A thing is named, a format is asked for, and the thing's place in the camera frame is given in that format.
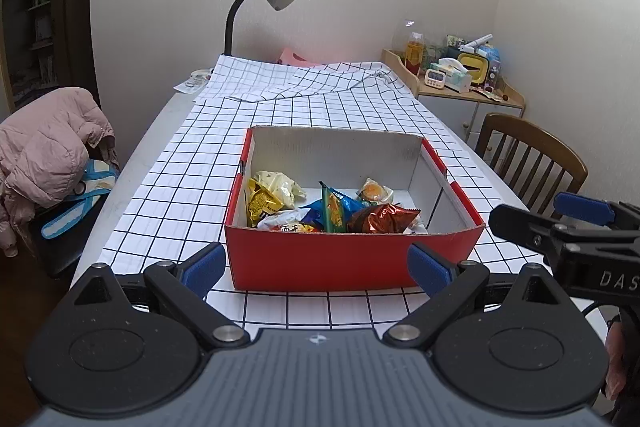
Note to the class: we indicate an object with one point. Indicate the bright blue snack packet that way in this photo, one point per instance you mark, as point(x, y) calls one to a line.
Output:
point(311, 211)

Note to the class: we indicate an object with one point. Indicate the orange-yellow snack bag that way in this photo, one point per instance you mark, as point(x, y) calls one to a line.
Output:
point(262, 204)

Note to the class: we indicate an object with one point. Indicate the grey cabinet with wooden top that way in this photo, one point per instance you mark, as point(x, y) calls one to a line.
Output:
point(450, 112)

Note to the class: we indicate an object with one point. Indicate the clear bottle with amber liquid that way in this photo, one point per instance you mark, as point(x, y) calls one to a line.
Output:
point(415, 54)

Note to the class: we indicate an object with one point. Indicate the clear plastic packet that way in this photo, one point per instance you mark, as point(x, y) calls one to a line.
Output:
point(195, 82)

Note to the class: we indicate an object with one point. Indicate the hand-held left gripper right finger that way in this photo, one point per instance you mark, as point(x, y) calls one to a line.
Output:
point(430, 269)

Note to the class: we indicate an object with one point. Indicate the white checked tablecloth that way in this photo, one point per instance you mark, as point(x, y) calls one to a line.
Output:
point(200, 187)

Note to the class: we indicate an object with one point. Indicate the pale yellow snack packet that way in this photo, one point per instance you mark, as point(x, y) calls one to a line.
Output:
point(282, 189)

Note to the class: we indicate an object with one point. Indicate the blue patterned container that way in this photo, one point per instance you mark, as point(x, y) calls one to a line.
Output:
point(494, 67)

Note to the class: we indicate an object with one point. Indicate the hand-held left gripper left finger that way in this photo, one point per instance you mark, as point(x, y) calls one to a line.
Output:
point(202, 269)

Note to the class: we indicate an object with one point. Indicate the white kitchen timer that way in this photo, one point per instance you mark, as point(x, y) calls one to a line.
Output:
point(435, 78)

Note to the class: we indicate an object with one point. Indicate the pink paper item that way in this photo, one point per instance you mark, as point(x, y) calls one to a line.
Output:
point(295, 58)

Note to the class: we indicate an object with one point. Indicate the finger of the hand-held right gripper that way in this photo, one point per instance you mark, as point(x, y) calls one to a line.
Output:
point(582, 207)
point(525, 229)

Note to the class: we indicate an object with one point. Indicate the red cardboard box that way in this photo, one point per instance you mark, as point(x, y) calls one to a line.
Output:
point(350, 262)

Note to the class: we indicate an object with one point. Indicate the packaged brown egg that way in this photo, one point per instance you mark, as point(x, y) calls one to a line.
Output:
point(372, 192)

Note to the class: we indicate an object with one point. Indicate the white green tissue pack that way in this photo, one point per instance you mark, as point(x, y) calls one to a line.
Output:
point(455, 79)

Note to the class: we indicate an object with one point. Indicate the pink padded jacket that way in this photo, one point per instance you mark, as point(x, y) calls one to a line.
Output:
point(45, 142)

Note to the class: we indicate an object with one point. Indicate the red-brown shiny chip bag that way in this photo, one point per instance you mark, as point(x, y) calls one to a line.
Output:
point(380, 219)

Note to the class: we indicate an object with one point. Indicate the yellow box-shaped device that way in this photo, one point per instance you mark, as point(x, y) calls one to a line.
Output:
point(477, 69)

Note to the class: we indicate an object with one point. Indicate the blue white tote bag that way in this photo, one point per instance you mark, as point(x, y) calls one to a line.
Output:
point(80, 207)

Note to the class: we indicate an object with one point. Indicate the green yellow snack packet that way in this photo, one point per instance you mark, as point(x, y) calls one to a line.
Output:
point(334, 212)

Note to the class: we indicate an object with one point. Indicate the white snack packet red mark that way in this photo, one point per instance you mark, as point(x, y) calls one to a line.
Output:
point(287, 222)

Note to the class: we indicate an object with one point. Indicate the person's right hand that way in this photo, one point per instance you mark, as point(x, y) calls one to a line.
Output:
point(616, 367)

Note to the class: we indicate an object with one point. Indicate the black chair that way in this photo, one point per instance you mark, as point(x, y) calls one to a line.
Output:
point(60, 252)

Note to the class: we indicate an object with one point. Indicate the white stick-shaped tool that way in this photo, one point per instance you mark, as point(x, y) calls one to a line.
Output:
point(477, 43)

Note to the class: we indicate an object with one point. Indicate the dark wooden bookshelf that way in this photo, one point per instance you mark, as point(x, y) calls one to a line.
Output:
point(42, 7)

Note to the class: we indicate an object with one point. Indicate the brown wooden chair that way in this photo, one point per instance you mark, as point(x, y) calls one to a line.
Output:
point(530, 132)

